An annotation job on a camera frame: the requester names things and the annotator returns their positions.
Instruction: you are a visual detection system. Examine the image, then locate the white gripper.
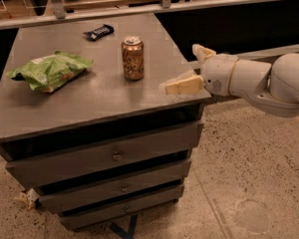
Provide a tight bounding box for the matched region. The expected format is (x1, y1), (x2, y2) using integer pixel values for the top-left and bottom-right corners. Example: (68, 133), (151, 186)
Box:
(158, 44), (238, 97)

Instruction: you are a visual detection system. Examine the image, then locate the orange soda can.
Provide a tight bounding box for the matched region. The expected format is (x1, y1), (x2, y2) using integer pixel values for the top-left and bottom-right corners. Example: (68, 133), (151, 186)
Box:
(122, 36), (145, 81)

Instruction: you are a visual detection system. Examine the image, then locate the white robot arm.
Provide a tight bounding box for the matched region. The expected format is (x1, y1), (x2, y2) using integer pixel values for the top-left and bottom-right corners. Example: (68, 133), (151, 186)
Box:
(160, 44), (299, 118)

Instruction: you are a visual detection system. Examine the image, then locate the top grey drawer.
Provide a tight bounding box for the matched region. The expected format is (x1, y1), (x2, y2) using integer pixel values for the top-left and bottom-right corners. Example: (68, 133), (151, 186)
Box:
(6, 119), (202, 188)

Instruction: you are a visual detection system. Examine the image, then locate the grey drawer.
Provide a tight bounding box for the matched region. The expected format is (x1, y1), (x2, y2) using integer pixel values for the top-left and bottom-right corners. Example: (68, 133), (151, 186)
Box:
(60, 184), (184, 230)
(40, 158), (191, 214)
(6, 119), (202, 188)

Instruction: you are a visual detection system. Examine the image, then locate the dark candy bar wrapper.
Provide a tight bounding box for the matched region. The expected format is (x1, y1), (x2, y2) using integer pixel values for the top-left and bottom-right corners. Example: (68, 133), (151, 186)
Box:
(84, 24), (114, 41)

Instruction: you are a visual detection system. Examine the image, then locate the middle grey drawer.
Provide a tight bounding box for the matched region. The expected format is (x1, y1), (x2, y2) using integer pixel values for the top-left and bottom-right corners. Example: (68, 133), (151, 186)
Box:
(40, 158), (191, 214)

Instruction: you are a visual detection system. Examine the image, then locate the grey drawer cabinet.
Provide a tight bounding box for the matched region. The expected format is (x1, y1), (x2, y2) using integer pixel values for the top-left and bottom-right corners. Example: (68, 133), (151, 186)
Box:
(0, 14), (206, 218)

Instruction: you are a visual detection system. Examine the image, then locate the green chip bag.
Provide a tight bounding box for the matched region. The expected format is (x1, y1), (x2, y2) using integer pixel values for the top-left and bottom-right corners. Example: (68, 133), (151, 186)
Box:
(7, 51), (93, 94)

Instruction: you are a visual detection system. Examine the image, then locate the bottom grey drawer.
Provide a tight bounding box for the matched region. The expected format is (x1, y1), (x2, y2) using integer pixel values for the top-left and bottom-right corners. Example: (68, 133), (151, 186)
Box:
(60, 184), (184, 230)

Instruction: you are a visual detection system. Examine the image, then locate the crumpled paper scrap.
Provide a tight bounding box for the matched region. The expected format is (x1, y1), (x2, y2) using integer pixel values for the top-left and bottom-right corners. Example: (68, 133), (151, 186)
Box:
(14, 188), (40, 210)

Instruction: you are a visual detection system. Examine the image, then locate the metal railing frame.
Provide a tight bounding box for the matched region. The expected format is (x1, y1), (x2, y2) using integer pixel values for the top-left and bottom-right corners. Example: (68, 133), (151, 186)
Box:
(0, 0), (299, 72)

